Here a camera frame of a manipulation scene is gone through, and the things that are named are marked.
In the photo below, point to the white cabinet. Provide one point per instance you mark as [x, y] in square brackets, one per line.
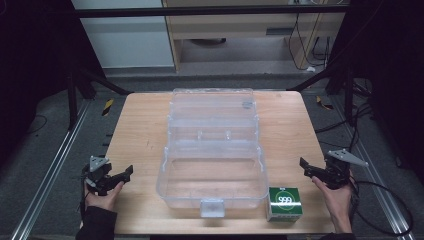
[126, 43]

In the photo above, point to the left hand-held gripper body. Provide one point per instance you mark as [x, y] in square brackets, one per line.
[98, 175]

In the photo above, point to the black horizontal frame bar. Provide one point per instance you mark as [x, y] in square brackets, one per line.
[200, 12]

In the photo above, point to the white plug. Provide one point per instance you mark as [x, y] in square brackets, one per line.
[310, 69]

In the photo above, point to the clear plastic storage box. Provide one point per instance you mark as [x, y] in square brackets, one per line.
[213, 173]

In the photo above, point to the yellow black hazard tape strip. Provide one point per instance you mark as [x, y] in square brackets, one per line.
[324, 104]
[107, 107]

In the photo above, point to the black metal stand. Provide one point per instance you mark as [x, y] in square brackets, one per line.
[348, 96]
[71, 100]

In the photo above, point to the aluminium floor rail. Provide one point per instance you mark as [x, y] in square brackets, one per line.
[376, 180]
[50, 166]

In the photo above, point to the person's right hand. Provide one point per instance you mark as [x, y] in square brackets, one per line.
[338, 200]

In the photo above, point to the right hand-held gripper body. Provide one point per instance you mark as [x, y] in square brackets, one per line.
[336, 175]

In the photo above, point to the light wooden desk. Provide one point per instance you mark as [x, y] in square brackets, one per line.
[233, 25]

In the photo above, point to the green and white carton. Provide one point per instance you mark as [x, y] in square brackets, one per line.
[285, 203]

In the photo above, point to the person's left hand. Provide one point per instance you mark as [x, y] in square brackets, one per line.
[101, 201]

